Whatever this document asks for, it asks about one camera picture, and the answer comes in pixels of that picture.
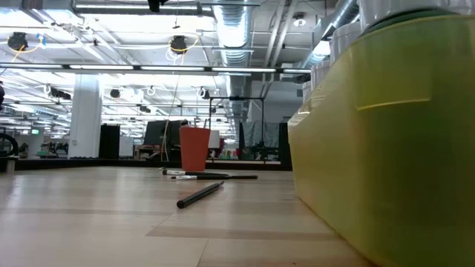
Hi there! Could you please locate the yellow translucent plastic tray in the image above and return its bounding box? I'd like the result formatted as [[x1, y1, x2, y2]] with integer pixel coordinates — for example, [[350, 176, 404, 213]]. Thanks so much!
[[287, 13, 475, 267]]

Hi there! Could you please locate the grey ceiling pipe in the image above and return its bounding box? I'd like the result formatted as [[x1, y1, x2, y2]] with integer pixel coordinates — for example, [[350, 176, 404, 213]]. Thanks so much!
[[72, 0, 215, 16]]

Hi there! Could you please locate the long ceiling light row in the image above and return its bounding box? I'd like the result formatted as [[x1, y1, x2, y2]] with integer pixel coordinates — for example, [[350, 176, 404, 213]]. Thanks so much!
[[0, 62, 312, 76]]

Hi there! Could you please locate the grey ceiling conduit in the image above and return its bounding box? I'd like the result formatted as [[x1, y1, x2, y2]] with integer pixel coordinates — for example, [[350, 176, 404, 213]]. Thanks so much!
[[263, 0, 298, 68]]

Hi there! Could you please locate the black monitor back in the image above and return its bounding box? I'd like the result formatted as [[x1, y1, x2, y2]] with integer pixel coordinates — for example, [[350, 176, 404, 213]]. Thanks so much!
[[142, 119, 183, 147]]

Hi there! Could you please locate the white square building column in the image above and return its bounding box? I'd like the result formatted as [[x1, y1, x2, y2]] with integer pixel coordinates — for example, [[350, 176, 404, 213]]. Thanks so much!
[[68, 73, 104, 159]]

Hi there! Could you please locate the tall black cabinet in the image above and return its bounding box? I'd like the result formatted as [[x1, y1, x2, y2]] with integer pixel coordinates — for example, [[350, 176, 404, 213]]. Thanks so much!
[[98, 123, 121, 160]]

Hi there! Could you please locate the white low cabinet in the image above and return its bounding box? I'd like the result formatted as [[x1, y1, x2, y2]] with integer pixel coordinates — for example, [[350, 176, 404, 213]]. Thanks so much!
[[119, 136, 135, 158]]

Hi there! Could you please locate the brown wooden desk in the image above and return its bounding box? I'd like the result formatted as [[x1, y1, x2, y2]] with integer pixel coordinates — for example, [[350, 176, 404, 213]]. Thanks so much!
[[134, 144, 166, 162]]

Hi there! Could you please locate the orange plastic cup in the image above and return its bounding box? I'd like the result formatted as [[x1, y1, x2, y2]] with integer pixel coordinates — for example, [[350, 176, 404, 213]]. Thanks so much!
[[179, 126, 212, 172]]

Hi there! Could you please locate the grey hanging curtain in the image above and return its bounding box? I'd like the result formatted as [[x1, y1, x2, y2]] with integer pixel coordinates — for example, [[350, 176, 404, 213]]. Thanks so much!
[[243, 121, 281, 148]]

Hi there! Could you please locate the black upright panel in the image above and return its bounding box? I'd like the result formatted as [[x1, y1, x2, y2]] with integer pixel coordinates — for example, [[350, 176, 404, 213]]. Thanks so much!
[[278, 122, 293, 167]]

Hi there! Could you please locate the black metal rig frame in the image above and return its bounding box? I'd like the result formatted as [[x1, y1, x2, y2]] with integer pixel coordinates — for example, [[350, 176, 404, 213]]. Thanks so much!
[[208, 96, 266, 161]]

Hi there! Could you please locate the yellow hanging cable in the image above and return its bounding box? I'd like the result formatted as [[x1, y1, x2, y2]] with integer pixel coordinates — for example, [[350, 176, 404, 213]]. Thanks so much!
[[160, 50, 186, 162]]

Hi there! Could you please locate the black aluminium table frame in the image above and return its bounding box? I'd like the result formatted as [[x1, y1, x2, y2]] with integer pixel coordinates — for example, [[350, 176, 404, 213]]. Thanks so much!
[[0, 158, 293, 172]]

